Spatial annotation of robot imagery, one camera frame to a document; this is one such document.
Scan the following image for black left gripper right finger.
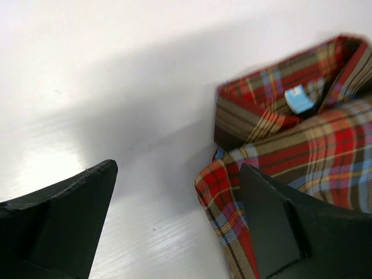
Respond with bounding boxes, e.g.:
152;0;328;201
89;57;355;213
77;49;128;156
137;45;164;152
239;164;371;278

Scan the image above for plaid long sleeve shirt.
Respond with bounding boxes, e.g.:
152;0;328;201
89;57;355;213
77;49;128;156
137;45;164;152
195;35;371;278

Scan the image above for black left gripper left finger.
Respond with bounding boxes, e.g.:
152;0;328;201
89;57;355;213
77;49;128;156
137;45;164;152
1;159;118;278

